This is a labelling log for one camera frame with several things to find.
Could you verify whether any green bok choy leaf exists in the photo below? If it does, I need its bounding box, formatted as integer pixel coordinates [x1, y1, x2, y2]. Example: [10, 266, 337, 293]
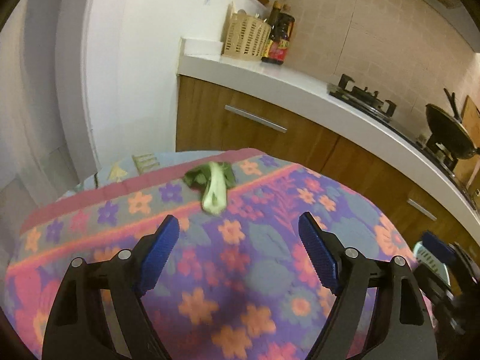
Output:
[183, 161, 236, 215]

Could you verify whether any light blue trash basket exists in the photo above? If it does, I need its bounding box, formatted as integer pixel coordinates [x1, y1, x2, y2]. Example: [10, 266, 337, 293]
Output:
[412, 241, 451, 285]

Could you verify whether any wooden kitchen cabinet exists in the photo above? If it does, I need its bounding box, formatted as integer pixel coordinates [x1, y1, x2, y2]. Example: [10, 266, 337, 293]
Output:
[176, 76, 479, 259]

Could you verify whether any wooden cutting board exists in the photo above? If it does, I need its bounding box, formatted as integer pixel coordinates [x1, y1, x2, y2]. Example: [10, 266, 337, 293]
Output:
[453, 95, 480, 189]

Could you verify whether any black frying pan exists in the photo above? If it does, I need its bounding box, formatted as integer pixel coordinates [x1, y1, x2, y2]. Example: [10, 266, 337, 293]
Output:
[425, 88, 479, 159]

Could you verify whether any floral tablecloth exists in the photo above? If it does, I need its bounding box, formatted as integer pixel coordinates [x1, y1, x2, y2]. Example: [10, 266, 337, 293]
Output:
[1, 149, 415, 359]

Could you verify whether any black gas stove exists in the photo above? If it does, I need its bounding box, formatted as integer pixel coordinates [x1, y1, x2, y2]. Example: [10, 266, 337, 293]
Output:
[327, 74, 479, 209]

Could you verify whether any dark soy sauce bottle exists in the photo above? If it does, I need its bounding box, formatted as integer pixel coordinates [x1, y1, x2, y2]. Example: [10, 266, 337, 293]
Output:
[261, 4, 295, 65]

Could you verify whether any beige utensil basket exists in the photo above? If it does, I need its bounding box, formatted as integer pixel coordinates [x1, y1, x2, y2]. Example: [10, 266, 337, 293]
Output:
[222, 2, 272, 61]

